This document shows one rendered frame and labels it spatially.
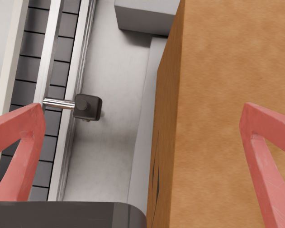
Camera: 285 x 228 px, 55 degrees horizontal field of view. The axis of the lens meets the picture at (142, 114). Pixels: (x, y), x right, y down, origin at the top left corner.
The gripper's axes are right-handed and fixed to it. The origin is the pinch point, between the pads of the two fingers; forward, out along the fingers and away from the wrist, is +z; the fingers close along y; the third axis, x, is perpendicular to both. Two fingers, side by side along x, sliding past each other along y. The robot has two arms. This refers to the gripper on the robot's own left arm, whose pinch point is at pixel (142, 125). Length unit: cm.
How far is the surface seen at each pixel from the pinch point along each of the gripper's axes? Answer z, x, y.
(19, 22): 29.5, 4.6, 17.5
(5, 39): 36.1, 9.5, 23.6
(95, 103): 17.6, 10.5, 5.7
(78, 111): 17.0, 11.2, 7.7
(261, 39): 7.9, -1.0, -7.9
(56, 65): 28.7, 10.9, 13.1
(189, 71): 6.5, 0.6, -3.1
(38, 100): 18.4, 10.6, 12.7
